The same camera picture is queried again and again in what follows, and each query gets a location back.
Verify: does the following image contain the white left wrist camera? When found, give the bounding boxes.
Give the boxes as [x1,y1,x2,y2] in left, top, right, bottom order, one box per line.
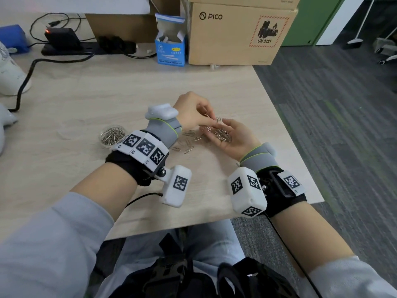
[160,165,193,208]

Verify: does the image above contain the white cartoon bottle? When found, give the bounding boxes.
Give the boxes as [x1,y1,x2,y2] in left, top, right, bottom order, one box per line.
[0,41,33,96]

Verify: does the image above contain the office chair base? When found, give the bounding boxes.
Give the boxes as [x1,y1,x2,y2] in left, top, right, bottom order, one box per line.
[372,27,397,65]

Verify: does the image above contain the person's right forearm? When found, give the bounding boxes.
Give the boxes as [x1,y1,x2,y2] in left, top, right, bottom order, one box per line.
[271,201,397,298]

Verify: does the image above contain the person's right leg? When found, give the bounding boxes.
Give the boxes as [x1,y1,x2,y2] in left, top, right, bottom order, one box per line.
[183,219,246,270]

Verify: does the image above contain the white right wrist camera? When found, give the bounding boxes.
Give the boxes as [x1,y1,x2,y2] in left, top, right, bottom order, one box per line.
[227,175,268,218]

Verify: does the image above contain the plain brown cardboard box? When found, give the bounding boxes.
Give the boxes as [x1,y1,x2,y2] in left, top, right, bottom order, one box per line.
[85,0,182,44]

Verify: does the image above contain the black left camera cable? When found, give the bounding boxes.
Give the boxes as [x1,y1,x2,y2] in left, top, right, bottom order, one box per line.
[125,192,164,208]

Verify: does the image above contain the black charger adapter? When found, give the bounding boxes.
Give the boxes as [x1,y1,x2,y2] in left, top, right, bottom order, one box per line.
[44,27,82,50]

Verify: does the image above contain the white left hand tracker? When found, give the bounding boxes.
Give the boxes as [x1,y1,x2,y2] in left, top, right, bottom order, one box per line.
[145,103,179,120]

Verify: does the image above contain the blue paper clip box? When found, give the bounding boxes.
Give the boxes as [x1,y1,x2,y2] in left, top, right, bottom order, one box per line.
[154,12,187,68]

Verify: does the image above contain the person's leg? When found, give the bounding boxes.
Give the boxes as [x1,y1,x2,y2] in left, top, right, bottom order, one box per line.
[183,219,246,270]
[94,231,187,298]

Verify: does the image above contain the person's right hand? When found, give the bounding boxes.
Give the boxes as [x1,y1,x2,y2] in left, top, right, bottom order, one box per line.
[200,118,262,162]

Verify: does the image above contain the person's left forearm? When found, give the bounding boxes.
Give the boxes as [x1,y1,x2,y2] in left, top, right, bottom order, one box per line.
[0,163,139,298]

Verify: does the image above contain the black camera cable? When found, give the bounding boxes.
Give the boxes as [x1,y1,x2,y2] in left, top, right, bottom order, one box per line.
[265,214,323,298]
[125,192,164,208]

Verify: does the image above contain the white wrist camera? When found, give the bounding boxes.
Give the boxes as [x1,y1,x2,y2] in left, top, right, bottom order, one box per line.
[227,175,268,218]
[160,165,193,208]

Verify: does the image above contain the silver paper clip bundle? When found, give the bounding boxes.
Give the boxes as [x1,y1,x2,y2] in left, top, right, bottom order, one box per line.
[206,125,232,143]
[101,127,126,146]

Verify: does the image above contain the black backpack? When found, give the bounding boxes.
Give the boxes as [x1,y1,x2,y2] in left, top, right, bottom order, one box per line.
[108,232,300,298]

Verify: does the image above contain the green cabinet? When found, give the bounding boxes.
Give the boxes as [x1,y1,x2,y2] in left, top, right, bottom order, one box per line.
[281,0,348,47]

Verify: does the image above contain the wooden desk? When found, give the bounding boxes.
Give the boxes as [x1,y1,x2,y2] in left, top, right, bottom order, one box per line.
[0,43,325,243]

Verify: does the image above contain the person's left leg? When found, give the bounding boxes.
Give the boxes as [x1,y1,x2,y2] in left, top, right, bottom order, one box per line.
[94,231,187,298]

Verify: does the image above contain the grey left wrist brace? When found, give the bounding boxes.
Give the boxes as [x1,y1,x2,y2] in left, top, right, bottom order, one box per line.
[145,118,183,149]

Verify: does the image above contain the silver paper clips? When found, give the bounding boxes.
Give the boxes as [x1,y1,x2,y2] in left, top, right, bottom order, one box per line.
[170,128,206,155]

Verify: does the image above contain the person's left hand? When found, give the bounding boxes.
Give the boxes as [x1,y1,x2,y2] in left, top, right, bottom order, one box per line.
[172,91,222,131]

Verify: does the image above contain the left marker wristband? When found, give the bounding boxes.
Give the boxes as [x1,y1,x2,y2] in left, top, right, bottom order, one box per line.
[105,130,170,187]

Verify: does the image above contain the grey right wrist brace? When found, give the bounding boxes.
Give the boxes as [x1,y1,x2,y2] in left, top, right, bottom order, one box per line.
[239,143,279,174]

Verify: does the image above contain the small clear plastic jar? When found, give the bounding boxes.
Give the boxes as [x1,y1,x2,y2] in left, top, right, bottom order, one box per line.
[98,125,128,149]

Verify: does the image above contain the thick black power cable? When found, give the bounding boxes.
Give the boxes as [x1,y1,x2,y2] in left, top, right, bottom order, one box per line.
[7,52,95,113]

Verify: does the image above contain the white handheld controller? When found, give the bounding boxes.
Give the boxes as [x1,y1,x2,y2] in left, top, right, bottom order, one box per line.
[0,103,19,156]

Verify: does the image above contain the black power strip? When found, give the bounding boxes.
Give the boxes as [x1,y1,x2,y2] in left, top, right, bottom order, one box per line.
[41,35,137,56]

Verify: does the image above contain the black right camera cable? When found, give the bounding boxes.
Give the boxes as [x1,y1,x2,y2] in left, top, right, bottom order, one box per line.
[265,214,323,298]

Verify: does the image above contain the cardboard box with red label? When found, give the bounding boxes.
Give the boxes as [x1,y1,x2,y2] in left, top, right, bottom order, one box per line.
[187,2,299,66]
[186,0,302,11]

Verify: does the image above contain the white broom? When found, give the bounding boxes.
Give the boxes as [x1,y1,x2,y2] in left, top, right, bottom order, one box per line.
[347,0,378,46]

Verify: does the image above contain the grey wrist brace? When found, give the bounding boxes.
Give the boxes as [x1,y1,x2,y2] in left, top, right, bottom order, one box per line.
[145,118,183,149]
[239,143,279,174]

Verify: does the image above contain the small blue box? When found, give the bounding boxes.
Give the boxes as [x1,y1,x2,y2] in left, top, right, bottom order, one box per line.
[0,24,31,54]

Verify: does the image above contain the thin black cable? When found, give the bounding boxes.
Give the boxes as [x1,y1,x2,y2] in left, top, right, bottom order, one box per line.
[29,12,97,47]

